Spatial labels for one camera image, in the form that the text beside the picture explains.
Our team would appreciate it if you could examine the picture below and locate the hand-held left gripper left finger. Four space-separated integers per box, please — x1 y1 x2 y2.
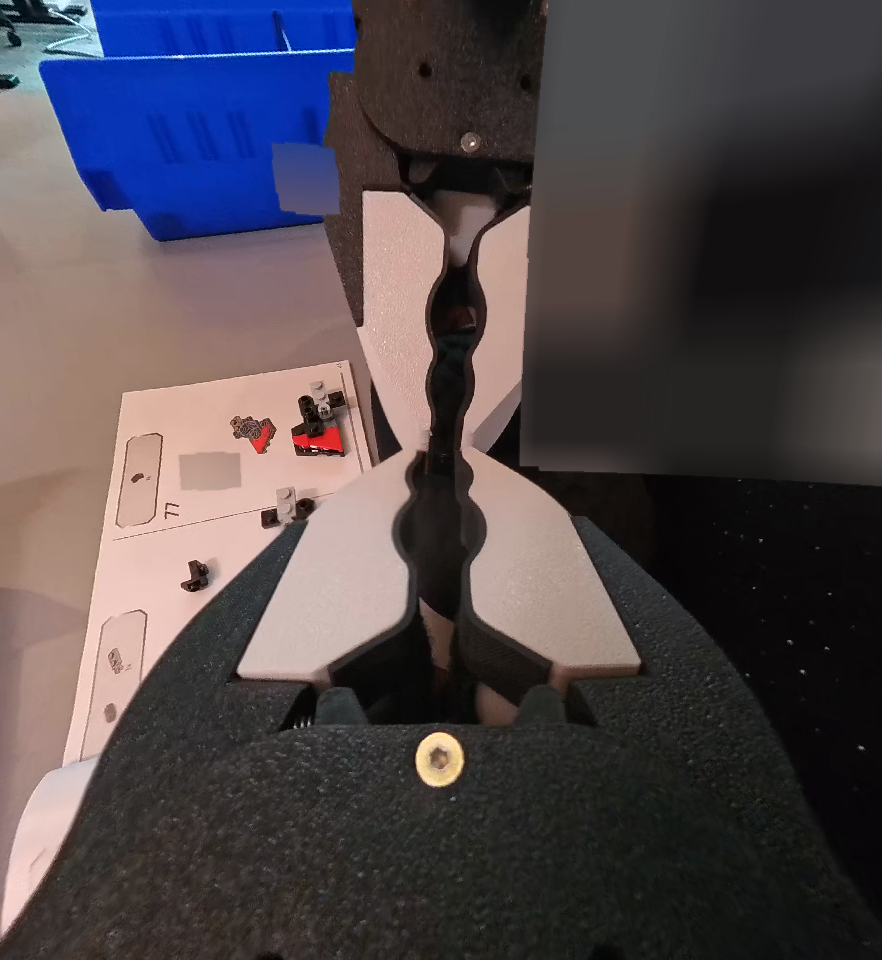
237 448 428 684

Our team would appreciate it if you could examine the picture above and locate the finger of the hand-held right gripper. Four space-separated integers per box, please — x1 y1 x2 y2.
462 205 532 456
361 189 454 455

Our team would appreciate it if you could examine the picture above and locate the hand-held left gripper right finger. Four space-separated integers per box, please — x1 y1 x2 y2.
460 450 642 672

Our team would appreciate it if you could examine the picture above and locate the white brick instruction booklet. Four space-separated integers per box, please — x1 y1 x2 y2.
61 360 382 768

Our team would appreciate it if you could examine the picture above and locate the blue plastic crate with divider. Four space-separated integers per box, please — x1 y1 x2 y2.
88 0 359 58

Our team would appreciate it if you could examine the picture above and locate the large blue plastic crate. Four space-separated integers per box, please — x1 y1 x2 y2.
39 48 359 243

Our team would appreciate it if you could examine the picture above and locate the white rounded object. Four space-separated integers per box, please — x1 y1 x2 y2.
1 756 101 933

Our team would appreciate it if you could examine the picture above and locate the white metal chair frame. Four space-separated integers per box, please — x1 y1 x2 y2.
43 0 106 55

